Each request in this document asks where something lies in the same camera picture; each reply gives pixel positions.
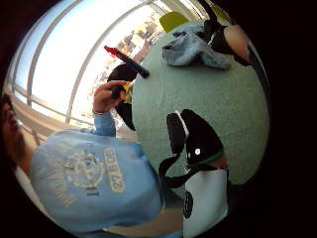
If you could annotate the yellow-green chair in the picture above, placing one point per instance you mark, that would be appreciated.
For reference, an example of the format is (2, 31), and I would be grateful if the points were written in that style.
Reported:
(172, 20)
(222, 14)

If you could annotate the red capped dark blue marker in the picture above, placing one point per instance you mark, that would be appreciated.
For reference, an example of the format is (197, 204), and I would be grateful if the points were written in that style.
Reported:
(130, 62)

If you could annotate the white window frame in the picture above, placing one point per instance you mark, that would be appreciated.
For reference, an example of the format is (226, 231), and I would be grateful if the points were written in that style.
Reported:
(82, 62)

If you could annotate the the person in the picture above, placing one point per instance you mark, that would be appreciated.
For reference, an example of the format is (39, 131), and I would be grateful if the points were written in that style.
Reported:
(92, 178)

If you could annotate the grey crumpled cloth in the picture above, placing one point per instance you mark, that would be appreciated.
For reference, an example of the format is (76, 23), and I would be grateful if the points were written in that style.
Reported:
(193, 49)

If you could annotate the black chair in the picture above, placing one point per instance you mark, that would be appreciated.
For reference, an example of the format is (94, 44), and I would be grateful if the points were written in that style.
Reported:
(125, 114)

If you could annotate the small black and yellow object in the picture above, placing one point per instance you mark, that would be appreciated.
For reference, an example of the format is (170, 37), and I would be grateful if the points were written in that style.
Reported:
(125, 91)

